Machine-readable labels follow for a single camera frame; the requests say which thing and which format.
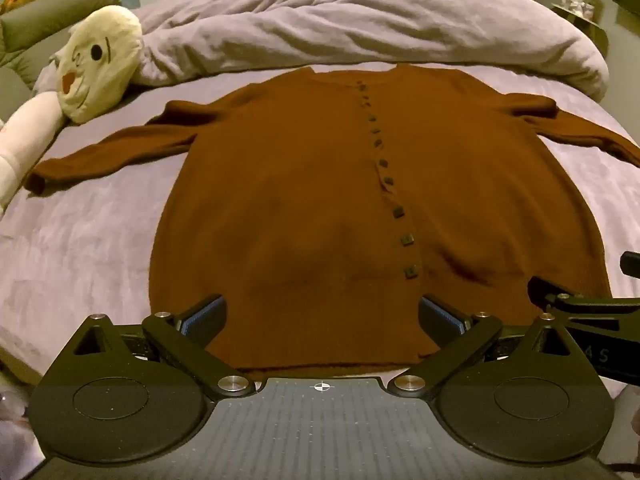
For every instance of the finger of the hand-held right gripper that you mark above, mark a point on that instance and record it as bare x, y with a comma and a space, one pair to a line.
565, 297
631, 263

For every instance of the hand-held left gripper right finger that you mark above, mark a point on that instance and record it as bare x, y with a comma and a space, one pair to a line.
440, 318

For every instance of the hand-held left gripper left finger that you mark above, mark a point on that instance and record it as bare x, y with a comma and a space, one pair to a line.
206, 313

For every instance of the brown button cardigan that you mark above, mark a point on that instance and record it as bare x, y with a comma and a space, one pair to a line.
300, 185

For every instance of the round side table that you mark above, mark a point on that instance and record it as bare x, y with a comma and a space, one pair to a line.
582, 25

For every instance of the cream face plush pillow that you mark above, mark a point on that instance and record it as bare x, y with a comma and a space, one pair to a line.
97, 67

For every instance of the purple duvet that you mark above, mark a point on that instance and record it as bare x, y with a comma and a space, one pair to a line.
350, 25

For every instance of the green cushion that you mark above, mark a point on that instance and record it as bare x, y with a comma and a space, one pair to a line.
45, 25

